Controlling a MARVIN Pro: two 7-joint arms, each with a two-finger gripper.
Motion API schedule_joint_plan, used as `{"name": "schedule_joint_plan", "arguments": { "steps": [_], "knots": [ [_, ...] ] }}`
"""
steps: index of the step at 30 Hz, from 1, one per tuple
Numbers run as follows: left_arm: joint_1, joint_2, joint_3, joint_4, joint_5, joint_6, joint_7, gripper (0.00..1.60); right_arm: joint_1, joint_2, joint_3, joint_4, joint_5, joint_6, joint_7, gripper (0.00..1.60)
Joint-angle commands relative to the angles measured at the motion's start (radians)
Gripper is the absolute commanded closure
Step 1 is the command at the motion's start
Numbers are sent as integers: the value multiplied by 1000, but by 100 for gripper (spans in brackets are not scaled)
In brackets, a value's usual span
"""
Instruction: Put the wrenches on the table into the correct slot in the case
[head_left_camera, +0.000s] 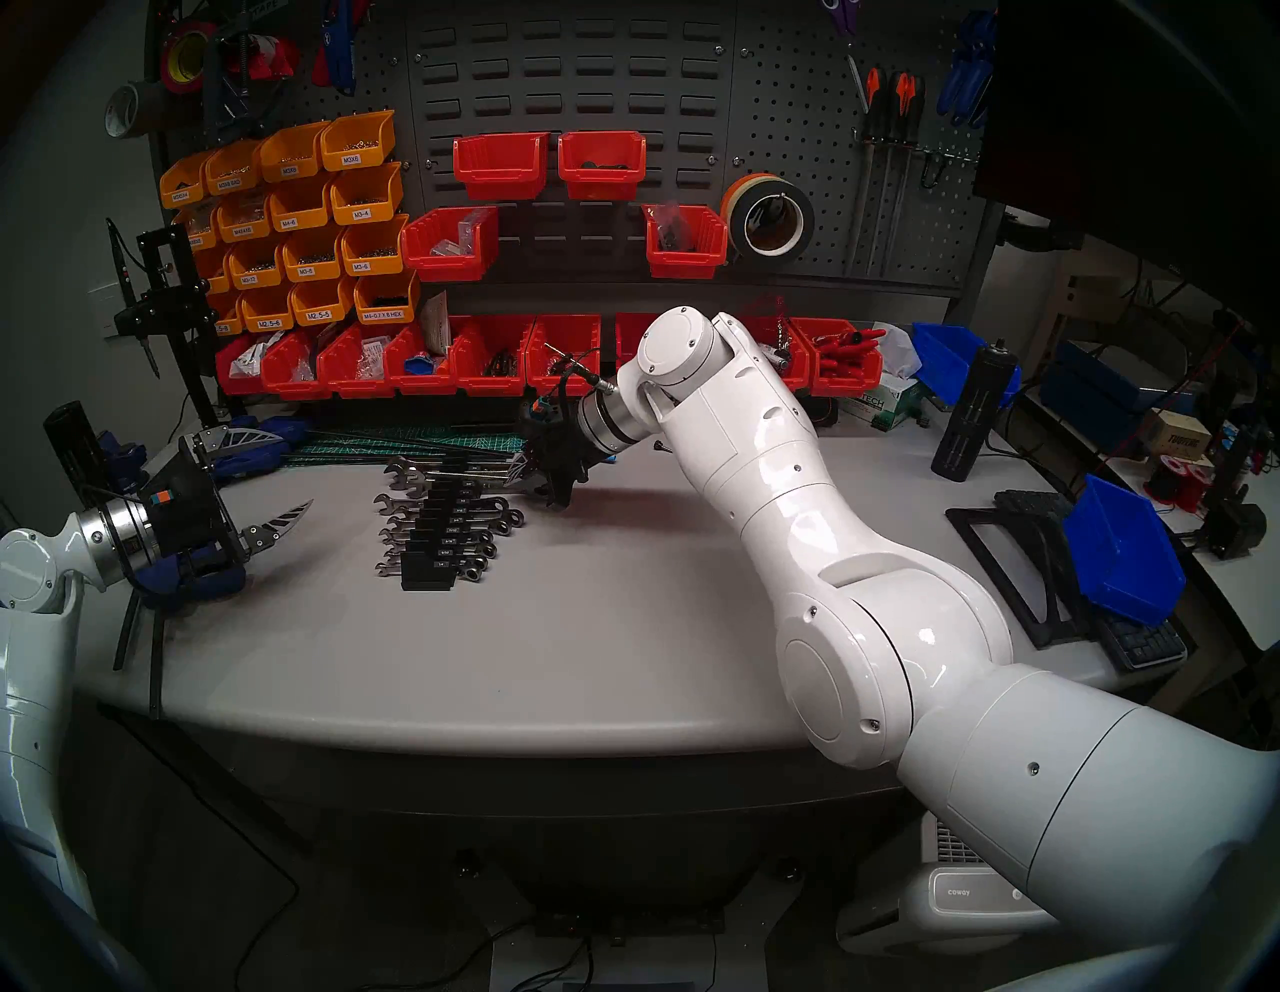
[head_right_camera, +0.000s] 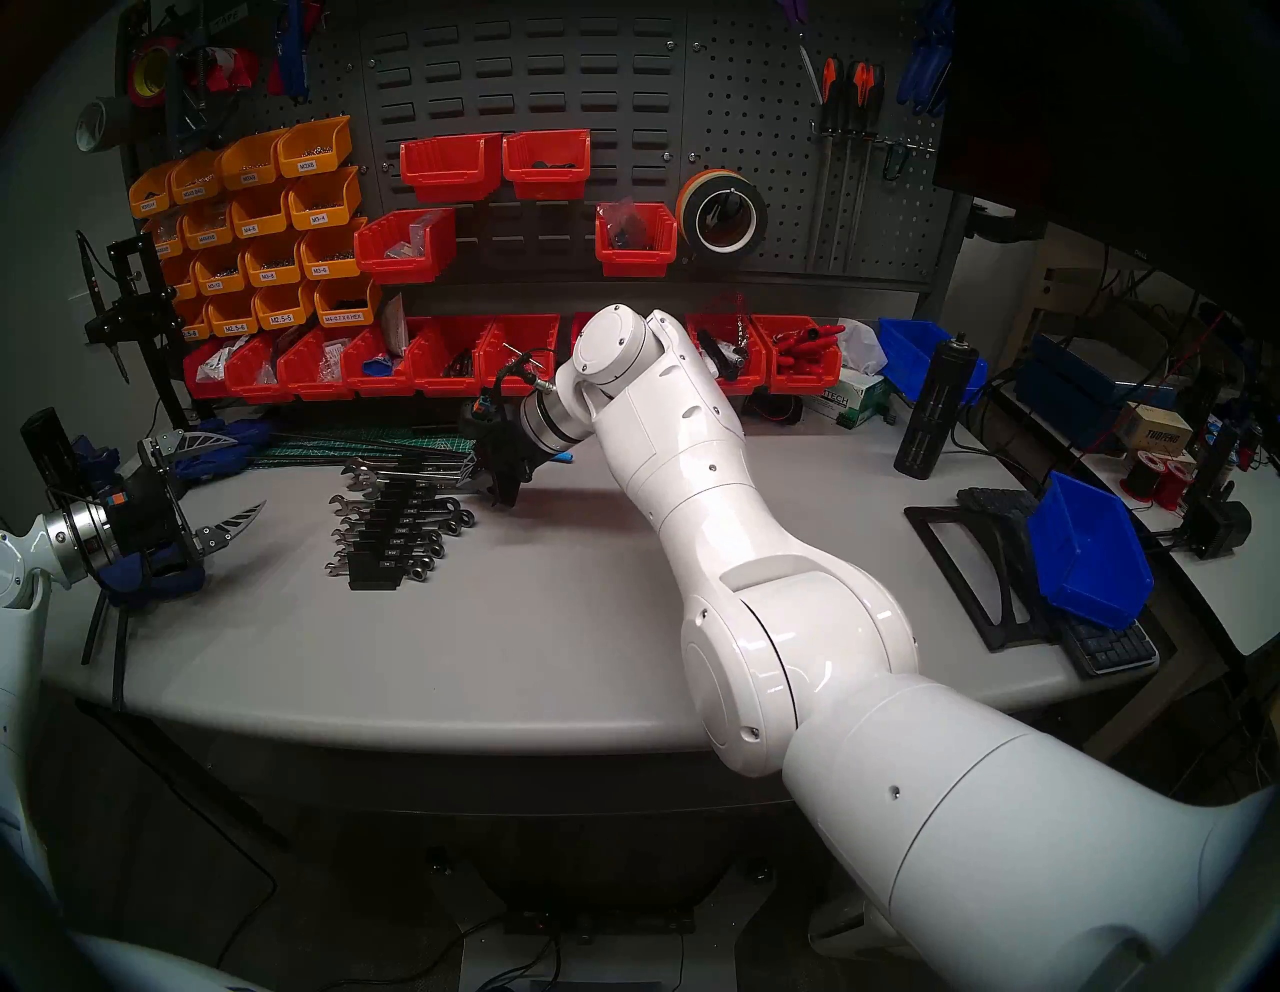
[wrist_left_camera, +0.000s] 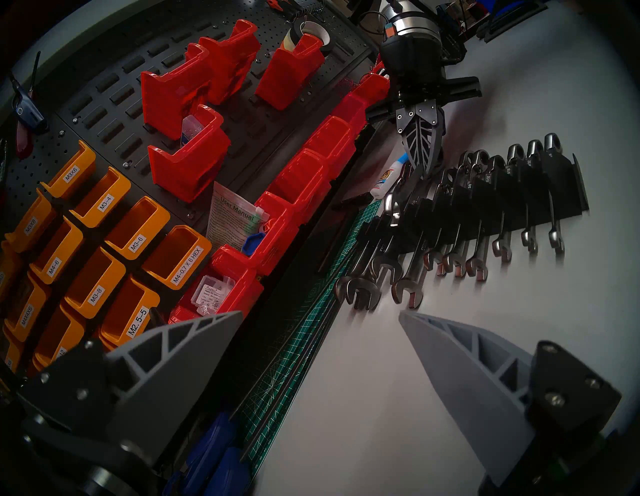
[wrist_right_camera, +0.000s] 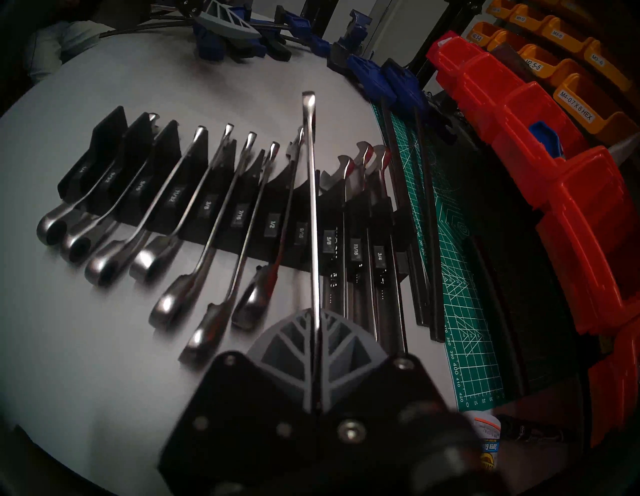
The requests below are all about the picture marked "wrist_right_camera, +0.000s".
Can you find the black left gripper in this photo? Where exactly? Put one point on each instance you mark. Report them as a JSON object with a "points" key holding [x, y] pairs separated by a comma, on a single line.
{"points": [[185, 5]]}

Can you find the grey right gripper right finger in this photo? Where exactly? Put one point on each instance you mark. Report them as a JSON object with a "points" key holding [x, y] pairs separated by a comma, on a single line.
{"points": [[360, 380]]}

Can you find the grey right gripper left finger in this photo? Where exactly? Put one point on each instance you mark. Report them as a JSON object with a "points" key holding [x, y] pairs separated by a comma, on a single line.
{"points": [[270, 380]]}

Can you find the large chrome combination wrench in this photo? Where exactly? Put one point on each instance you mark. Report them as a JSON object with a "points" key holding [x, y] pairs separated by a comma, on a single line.
{"points": [[334, 290], [390, 310], [360, 295]]}

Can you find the black cylinder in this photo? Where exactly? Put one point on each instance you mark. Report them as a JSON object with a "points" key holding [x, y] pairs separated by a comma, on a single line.
{"points": [[320, 15]]}

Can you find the dark blue spray bottle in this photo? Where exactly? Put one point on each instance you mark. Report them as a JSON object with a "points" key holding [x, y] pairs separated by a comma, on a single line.
{"points": [[350, 40]]}

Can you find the green cutting mat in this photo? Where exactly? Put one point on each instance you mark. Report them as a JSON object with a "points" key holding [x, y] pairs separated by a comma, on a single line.
{"points": [[465, 300]]}

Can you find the white super glue bottle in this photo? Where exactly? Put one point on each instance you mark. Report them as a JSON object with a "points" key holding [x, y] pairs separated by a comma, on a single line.
{"points": [[487, 440]]}

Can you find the black wrench holder rack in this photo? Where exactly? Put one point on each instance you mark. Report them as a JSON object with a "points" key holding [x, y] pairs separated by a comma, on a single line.
{"points": [[107, 135]]}

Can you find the black permanent marker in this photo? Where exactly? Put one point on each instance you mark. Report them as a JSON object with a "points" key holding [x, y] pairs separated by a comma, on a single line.
{"points": [[530, 430]]}

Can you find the small blue part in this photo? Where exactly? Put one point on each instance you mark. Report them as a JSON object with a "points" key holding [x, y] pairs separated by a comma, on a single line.
{"points": [[545, 140]]}

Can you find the yellow screw bin M2.5-5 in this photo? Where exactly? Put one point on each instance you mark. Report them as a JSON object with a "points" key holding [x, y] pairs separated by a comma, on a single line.
{"points": [[537, 62]]}

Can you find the yellow screw bin M3-8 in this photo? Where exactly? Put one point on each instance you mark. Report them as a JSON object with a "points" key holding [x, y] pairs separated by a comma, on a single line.
{"points": [[560, 35]]}

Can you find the white user manual sheet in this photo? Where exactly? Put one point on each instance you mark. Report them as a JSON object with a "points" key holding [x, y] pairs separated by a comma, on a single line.
{"points": [[625, 150]]}

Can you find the yellow screw bin M4 HEX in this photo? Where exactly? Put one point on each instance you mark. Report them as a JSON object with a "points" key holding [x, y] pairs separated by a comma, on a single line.
{"points": [[607, 127]]}

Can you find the yellow screw bin M3-6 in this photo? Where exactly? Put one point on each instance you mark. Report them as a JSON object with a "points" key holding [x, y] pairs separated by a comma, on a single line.
{"points": [[605, 65]]}

